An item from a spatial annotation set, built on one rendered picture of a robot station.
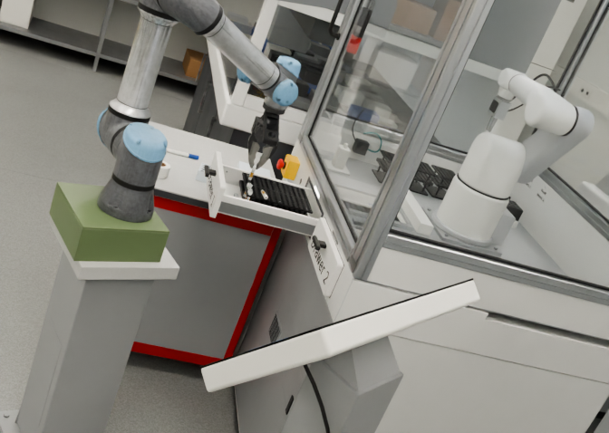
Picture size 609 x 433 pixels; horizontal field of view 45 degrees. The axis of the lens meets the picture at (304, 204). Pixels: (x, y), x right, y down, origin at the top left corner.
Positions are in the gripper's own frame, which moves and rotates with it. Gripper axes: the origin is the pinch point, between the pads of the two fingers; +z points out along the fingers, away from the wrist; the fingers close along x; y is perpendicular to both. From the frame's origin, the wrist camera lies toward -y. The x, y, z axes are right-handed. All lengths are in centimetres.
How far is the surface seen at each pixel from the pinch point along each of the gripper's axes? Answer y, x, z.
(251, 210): -11.3, -1.0, 10.3
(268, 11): 82, -3, -34
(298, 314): -27.2, -22.5, 33.6
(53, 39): 364, 96, 81
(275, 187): 4.3, -9.7, 7.3
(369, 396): -110, -10, -3
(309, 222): -11.1, -20.1, 9.4
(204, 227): 12.7, 6.8, 31.7
